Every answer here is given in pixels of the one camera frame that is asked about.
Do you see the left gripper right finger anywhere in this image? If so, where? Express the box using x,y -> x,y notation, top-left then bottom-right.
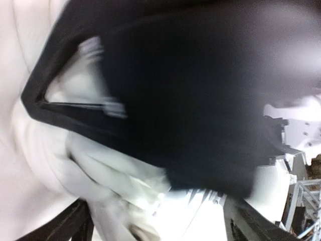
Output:
224,197 -> 298,241

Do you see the black garment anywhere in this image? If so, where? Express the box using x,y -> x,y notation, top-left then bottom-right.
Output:
22,1 -> 320,199

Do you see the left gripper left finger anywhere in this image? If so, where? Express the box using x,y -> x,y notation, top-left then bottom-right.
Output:
18,200 -> 94,241

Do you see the beige garment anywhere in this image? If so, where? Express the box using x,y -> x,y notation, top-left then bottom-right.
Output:
1,1 -> 176,240

